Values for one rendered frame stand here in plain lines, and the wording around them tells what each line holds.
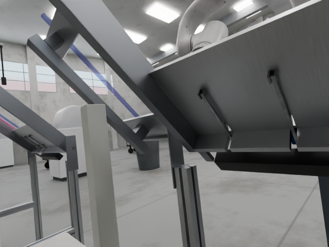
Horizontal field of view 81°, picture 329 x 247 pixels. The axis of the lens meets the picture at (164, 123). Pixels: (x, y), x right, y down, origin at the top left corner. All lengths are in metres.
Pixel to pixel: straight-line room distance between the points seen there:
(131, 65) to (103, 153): 0.35
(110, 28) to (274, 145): 0.33
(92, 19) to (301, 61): 0.29
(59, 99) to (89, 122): 10.36
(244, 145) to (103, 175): 0.42
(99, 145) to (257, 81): 0.47
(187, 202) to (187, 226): 0.06
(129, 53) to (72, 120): 3.92
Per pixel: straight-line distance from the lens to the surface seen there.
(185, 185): 0.47
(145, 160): 3.81
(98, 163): 0.62
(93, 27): 0.33
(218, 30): 0.66
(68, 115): 4.23
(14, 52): 11.24
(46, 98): 10.82
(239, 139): 0.40
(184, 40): 0.67
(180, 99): 0.38
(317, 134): 0.38
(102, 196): 0.64
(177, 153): 0.49
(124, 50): 0.35
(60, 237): 0.29
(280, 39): 0.28
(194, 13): 0.72
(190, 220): 0.50
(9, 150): 9.51
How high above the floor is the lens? 0.73
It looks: 2 degrees up
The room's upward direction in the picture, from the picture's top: 6 degrees counter-clockwise
